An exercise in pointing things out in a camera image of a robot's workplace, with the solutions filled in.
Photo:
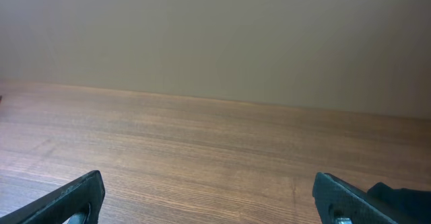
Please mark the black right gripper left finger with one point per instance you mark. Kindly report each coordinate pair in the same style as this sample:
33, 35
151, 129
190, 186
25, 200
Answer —
79, 201

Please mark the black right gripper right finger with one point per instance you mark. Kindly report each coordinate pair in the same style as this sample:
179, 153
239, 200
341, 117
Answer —
340, 202

